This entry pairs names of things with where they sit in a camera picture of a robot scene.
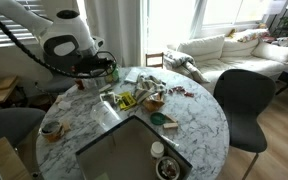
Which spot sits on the brown bottle yellow lid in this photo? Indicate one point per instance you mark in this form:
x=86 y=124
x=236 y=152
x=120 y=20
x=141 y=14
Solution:
x=108 y=79

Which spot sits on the small wooden chair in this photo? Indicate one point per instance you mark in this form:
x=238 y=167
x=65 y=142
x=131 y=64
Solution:
x=154 y=60

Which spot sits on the yellow card packet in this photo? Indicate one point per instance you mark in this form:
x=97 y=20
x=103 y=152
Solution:
x=126 y=101

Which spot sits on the clear plastic piece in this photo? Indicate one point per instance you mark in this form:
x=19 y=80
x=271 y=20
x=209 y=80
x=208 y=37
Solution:
x=64 y=105

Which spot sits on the grey chair front left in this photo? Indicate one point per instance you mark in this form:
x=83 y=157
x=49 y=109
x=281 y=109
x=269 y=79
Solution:
x=17 y=123

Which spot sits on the clear plastic measuring cup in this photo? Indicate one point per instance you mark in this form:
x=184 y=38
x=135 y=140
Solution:
x=105 y=115

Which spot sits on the folded grey blanket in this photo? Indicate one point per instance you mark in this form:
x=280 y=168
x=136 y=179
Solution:
x=184 y=64

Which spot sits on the white sofa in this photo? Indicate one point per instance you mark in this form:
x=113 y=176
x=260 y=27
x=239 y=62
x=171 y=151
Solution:
x=215 y=54

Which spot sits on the green bottle red cap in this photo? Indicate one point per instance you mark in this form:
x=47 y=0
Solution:
x=115 y=74

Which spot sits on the brown paper bag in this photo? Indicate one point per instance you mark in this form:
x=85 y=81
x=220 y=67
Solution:
x=154 y=102

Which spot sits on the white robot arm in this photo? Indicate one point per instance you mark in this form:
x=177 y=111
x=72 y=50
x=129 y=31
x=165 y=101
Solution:
x=65 y=36

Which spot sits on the bowl with dark contents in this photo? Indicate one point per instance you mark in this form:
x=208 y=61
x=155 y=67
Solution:
x=167 y=168

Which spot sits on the green round lid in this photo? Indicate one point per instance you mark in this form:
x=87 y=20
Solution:
x=157 y=118

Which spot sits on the glass jar with brown contents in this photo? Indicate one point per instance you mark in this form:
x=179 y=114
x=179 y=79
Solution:
x=52 y=131

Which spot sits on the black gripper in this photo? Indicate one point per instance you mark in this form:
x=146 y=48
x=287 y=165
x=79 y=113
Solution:
x=94 y=66

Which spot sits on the red candy pieces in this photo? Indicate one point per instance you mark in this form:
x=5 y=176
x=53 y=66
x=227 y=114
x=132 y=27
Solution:
x=180 y=89

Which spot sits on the striped cloth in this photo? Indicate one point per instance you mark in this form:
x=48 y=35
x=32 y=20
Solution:
x=148 y=85

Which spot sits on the grey chair by window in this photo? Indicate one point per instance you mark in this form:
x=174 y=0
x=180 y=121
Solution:
x=57 y=84

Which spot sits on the wooden blocks by lid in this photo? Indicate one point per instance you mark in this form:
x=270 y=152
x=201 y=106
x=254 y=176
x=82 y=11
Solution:
x=172 y=123

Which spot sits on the white paper sheet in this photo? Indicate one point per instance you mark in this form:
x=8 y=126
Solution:
x=132 y=76

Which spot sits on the hot sauce bottle red cap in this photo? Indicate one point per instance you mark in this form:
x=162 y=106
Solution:
x=79 y=84

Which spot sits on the dark grey dining chair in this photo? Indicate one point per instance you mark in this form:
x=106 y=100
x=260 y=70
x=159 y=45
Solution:
x=243 y=95

